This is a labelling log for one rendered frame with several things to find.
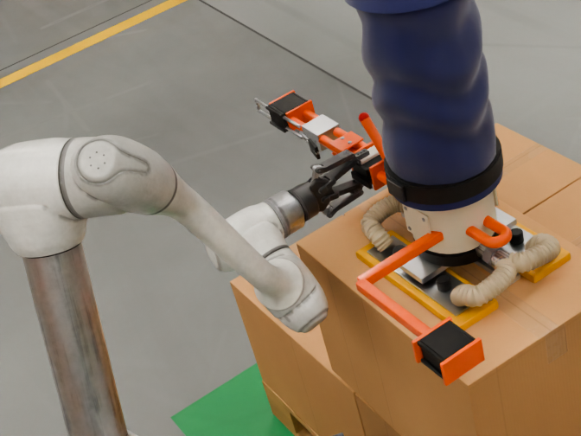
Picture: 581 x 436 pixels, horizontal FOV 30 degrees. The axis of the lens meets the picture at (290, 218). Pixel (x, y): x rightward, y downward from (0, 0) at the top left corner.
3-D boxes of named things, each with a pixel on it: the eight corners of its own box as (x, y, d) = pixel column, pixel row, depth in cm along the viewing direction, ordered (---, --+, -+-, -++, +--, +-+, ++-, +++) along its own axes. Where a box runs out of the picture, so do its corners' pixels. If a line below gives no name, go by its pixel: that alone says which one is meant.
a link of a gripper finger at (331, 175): (312, 189, 231) (309, 184, 230) (351, 156, 234) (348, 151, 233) (322, 195, 228) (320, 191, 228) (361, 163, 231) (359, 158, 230)
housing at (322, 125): (344, 138, 250) (340, 123, 248) (320, 152, 248) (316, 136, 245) (327, 129, 255) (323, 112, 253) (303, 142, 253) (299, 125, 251)
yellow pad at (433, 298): (500, 308, 209) (496, 288, 206) (460, 334, 205) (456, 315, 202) (392, 235, 234) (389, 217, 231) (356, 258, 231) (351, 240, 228)
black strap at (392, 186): (528, 164, 205) (526, 146, 203) (434, 222, 197) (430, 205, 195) (451, 125, 222) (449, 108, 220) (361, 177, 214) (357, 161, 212)
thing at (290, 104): (316, 118, 260) (311, 99, 257) (291, 131, 257) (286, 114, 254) (297, 106, 266) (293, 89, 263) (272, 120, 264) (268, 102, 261)
